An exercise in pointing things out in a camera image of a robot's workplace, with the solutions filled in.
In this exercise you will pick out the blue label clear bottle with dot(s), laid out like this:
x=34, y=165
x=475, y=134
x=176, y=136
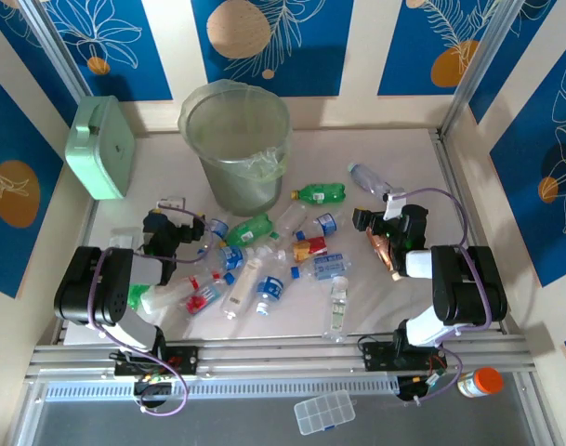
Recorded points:
x=219, y=227
x=231, y=258

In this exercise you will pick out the copper orange bottle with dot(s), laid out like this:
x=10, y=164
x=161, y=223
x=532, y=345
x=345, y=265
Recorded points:
x=380, y=248

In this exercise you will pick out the green bottle yellow cap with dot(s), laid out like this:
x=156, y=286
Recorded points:
x=252, y=228
x=136, y=297
x=324, y=192

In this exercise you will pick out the clear bottle red band label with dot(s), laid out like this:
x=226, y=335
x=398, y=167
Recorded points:
x=171, y=297

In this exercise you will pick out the clear bottle pale green cap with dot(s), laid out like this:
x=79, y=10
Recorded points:
x=368, y=179

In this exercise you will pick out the clear bottle red print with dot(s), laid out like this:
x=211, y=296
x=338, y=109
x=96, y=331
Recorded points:
x=201, y=302

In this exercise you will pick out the crushed clear plastic bottle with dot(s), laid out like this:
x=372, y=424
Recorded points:
x=291, y=218

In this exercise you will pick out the square soda water bottle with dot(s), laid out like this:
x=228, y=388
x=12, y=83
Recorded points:
x=329, y=267

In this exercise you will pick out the blue label bottle white cap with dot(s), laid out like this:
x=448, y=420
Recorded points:
x=269, y=288

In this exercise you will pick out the clear bottle green white label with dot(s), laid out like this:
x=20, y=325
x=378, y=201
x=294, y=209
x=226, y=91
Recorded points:
x=338, y=311

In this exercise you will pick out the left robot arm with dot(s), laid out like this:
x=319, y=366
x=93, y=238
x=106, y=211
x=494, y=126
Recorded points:
x=92, y=288

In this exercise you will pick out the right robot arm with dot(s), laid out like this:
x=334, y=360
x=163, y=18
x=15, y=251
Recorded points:
x=464, y=283

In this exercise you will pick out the clear plastic bin liner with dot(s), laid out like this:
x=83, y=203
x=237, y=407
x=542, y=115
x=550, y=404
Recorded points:
x=268, y=160

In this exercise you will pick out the small clear plastic packet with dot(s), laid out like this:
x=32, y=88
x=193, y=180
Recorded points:
x=124, y=237

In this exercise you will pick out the mint green plastic case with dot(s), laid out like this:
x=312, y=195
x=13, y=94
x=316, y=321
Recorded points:
x=101, y=148

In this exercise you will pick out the small controller circuit board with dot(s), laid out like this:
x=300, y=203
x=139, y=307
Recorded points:
x=154, y=378
x=431, y=378

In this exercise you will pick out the jar with orange lid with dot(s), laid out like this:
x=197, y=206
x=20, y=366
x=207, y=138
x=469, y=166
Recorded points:
x=489, y=381

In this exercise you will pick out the grey metal sheet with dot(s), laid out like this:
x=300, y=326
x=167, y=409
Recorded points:
x=217, y=427

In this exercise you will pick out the clear plastic organizer box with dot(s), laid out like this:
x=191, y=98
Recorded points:
x=324, y=411

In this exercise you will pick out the grey white wall fixture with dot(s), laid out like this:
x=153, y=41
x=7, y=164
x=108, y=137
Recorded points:
x=172, y=203

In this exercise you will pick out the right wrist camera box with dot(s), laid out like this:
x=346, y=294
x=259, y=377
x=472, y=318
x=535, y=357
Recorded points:
x=395, y=204

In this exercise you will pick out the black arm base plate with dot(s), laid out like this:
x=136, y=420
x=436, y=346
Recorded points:
x=377, y=355
x=185, y=360

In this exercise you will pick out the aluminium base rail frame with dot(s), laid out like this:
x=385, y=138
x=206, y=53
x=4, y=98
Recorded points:
x=282, y=353

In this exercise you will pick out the aluminium corner post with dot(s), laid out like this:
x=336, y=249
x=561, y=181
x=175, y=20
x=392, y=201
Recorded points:
x=58, y=46
x=481, y=69

